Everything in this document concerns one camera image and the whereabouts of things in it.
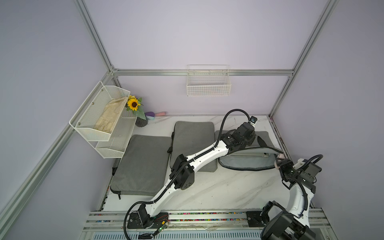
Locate white wire wall basket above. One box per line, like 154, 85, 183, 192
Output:
187, 65, 232, 97

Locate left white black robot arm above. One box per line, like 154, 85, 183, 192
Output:
123, 109, 258, 240

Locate grey laptop bag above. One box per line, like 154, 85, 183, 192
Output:
110, 135, 172, 197
218, 131, 283, 172
168, 121, 216, 168

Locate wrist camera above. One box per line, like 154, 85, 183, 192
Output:
249, 116, 258, 125
293, 159, 308, 170

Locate pastel toy mushrooms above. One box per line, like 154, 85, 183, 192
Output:
145, 112, 167, 120

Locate upper white mesh shelf basket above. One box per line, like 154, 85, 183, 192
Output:
69, 82, 131, 142

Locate artificial sunflower bouquet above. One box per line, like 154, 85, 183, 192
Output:
126, 96, 147, 120

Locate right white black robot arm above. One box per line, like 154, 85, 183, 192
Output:
260, 155, 324, 240

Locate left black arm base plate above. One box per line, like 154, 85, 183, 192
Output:
127, 211, 169, 229

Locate aluminium frame rails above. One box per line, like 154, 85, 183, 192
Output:
1, 1, 338, 239

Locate lower white mesh shelf basket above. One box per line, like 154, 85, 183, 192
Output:
95, 109, 137, 159

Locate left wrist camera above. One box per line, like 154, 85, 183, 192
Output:
249, 116, 258, 125

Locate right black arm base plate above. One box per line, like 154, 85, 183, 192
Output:
246, 211, 270, 228

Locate beige cloth in basket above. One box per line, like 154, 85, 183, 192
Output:
94, 97, 128, 134

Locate white mesh shelf basket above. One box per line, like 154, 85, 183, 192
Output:
95, 109, 137, 159
69, 82, 131, 142

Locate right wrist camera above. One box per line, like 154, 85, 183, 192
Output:
293, 159, 308, 170

